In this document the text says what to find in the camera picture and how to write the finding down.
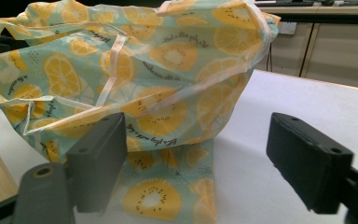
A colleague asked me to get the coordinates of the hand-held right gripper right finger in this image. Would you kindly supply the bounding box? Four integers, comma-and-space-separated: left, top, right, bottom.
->
266, 112, 354, 215

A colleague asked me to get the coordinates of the beige cabinet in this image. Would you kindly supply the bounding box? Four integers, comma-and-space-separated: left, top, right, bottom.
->
255, 5, 358, 91

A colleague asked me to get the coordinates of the black cable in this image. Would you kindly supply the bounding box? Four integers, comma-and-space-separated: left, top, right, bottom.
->
265, 42, 274, 73

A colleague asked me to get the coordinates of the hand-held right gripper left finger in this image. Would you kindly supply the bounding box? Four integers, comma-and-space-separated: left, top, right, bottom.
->
65, 112, 129, 215

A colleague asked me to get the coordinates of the white wall socket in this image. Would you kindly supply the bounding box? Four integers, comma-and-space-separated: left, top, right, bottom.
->
278, 21, 298, 36

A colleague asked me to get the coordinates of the fruit print fabric bag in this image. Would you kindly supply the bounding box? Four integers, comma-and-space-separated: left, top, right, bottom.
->
0, 0, 282, 224

